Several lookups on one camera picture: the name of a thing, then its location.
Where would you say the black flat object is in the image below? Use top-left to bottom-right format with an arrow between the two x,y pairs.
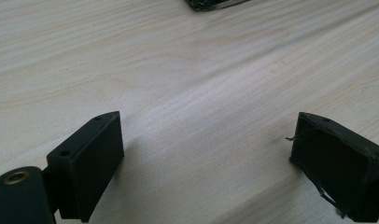
184,0 -> 251,12

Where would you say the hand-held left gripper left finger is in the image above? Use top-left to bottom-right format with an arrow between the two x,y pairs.
46,110 -> 125,224

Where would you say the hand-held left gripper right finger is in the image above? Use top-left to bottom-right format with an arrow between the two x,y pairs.
286,111 -> 379,224

